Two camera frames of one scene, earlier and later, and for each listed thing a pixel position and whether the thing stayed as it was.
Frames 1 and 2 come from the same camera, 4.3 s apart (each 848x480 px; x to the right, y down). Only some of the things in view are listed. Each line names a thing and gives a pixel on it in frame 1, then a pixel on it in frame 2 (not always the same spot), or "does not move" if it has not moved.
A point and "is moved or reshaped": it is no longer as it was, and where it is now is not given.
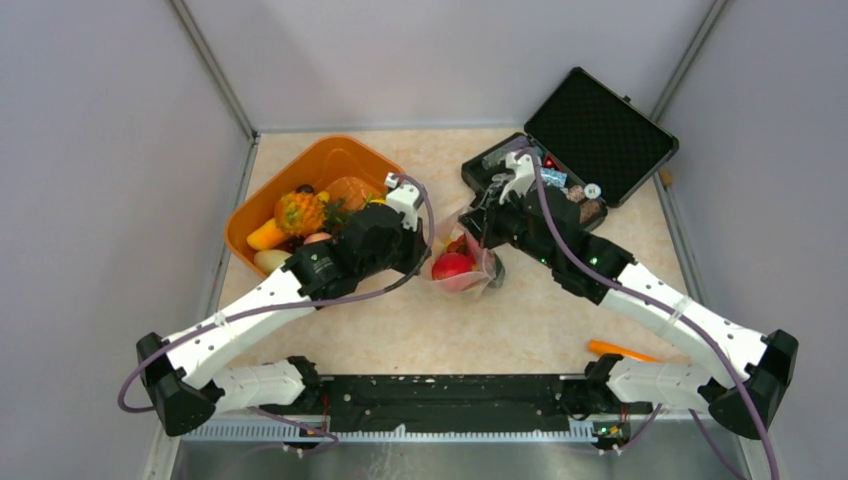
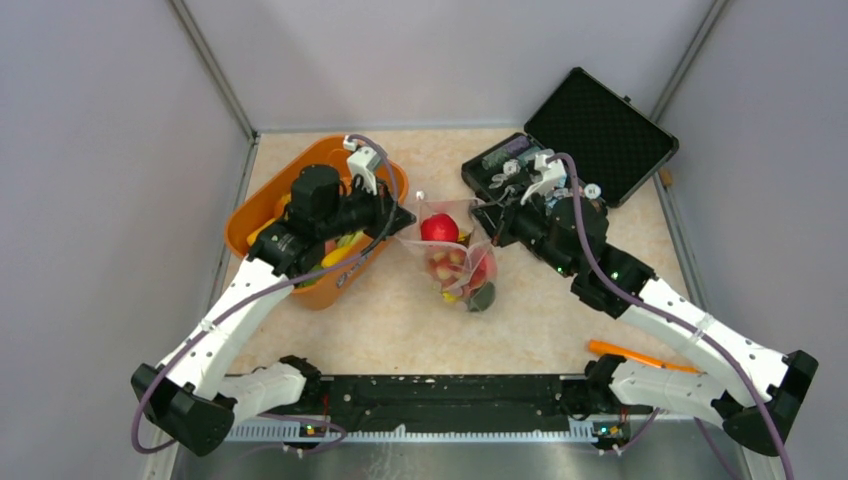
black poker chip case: [587, 137] does not move
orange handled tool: [609, 348] does not move
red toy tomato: [451, 263] to [439, 227]
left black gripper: [417, 244] to [381, 205]
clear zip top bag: [459, 262] is moved or reshaped
